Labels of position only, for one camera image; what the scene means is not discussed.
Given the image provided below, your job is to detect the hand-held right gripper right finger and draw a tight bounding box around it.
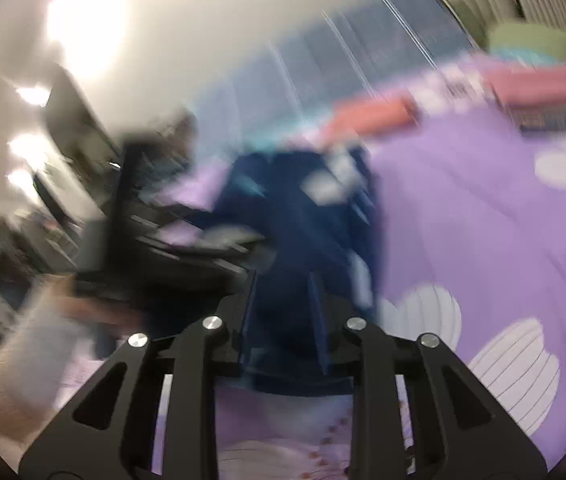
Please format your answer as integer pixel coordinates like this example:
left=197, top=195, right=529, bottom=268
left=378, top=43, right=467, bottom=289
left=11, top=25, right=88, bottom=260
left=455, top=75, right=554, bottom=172
left=307, top=271, right=547, bottom=480

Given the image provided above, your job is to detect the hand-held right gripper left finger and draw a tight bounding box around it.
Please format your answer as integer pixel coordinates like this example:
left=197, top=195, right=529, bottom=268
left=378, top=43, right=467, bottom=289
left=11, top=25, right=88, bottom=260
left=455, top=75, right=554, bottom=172
left=19, top=271, right=256, bottom=480

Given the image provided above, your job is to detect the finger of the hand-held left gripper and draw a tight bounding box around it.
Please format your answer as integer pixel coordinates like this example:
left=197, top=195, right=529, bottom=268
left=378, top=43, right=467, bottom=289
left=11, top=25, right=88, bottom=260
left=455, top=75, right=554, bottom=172
left=138, top=232, right=264, bottom=288
left=130, top=199, right=224, bottom=235

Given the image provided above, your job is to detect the navy star fleece garment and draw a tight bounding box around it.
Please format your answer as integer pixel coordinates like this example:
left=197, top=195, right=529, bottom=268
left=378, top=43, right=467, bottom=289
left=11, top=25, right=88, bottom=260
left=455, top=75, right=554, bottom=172
left=148, top=145, right=384, bottom=396

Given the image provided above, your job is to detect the white cabinet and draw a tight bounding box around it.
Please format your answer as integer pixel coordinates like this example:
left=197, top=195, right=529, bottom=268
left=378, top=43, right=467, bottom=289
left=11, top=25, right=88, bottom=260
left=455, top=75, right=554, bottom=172
left=0, top=210, right=81, bottom=351

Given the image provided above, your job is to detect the dark flat screen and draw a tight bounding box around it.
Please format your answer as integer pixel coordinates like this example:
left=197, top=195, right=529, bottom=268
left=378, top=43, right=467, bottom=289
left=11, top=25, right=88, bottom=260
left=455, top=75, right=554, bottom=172
left=43, top=62, right=126, bottom=201

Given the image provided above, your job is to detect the purple floral bedsheet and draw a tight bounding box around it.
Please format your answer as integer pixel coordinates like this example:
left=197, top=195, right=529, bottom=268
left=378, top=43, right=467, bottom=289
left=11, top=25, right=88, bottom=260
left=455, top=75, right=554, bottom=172
left=53, top=55, right=566, bottom=480

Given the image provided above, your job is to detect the coral folded cloth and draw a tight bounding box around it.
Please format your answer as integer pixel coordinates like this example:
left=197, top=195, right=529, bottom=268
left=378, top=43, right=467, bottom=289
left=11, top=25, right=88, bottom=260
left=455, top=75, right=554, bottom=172
left=325, top=96, right=421, bottom=138

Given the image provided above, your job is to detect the green pillow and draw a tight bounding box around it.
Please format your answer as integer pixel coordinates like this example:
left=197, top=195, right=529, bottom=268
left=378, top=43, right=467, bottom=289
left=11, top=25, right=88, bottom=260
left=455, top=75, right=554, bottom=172
left=485, top=20, right=566, bottom=63

